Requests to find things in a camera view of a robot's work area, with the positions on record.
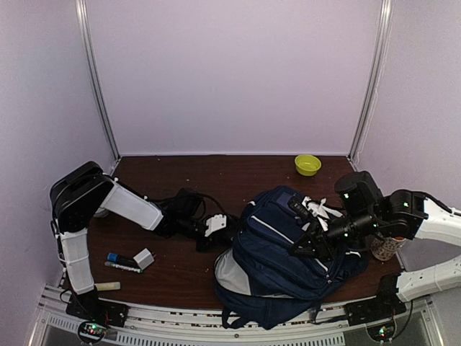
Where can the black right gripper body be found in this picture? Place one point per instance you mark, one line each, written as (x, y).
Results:
(328, 251)

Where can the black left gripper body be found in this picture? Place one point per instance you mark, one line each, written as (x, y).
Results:
(210, 242)

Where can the navy blue student backpack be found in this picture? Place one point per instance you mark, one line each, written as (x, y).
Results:
(258, 280)

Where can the white power adapter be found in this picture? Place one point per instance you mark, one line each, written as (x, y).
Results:
(144, 258)

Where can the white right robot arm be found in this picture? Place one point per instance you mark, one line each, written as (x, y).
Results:
(404, 213)

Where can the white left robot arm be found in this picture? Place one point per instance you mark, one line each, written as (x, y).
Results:
(88, 194)

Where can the patterned mug orange inside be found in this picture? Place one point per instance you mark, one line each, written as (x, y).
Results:
(384, 248)

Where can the lime green bowl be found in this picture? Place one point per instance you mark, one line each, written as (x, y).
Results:
(307, 165)

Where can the blue cap black marker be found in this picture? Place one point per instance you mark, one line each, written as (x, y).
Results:
(121, 260)

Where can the white marker pen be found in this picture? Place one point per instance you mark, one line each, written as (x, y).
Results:
(123, 267)

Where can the pale green ceramic bowl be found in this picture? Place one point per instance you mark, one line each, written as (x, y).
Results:
(101, 213)

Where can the pale yellow eraser stick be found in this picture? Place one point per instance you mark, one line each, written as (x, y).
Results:
(108, 286)

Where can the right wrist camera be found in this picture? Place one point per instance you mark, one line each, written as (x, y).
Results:
(315, 216)

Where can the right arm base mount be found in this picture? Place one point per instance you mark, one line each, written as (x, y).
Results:
(384, 305)

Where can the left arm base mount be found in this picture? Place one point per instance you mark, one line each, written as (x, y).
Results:
(104, 313)

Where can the right aluminium frame post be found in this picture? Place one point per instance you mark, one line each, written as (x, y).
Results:
(371, 91)

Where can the aluminium frame post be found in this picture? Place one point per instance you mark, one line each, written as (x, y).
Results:
(371, 91)
(96, 86)

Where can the left aluminium frame post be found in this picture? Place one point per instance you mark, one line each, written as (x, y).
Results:
(96, 86)

